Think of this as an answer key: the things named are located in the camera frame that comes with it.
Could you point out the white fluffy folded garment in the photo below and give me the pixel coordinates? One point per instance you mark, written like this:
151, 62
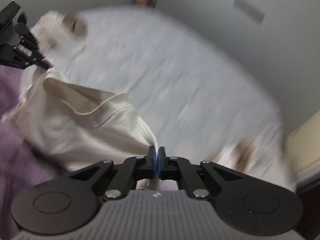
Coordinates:
269, 164

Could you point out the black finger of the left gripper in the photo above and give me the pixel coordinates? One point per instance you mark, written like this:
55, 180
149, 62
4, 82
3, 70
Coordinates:
41, 61

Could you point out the cream white t-shirt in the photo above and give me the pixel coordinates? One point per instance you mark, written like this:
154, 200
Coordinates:
77, 126

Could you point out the cream wardrobe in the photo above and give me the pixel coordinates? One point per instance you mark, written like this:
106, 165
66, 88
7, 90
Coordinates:
302, 148

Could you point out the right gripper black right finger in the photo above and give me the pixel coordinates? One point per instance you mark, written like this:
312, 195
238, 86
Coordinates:
245, 203

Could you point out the brown striped garment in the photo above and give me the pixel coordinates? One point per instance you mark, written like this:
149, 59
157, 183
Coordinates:
244, 152

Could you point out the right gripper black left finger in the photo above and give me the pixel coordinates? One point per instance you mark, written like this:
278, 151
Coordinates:
71, 201

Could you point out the grey wall vent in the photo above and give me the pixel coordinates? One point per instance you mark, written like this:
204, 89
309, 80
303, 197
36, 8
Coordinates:
250, 10

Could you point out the purple fuzzy garment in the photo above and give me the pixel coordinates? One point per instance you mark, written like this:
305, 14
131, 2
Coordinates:
22, 165

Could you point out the cream long sleeve garment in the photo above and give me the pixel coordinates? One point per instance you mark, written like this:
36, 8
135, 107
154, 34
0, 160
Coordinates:
50, 33

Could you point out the brown taupe garment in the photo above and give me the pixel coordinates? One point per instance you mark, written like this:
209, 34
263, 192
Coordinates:
74, 24

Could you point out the blue pink-dotted bed blanket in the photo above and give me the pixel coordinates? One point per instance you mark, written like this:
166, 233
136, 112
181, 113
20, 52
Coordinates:
194, 97

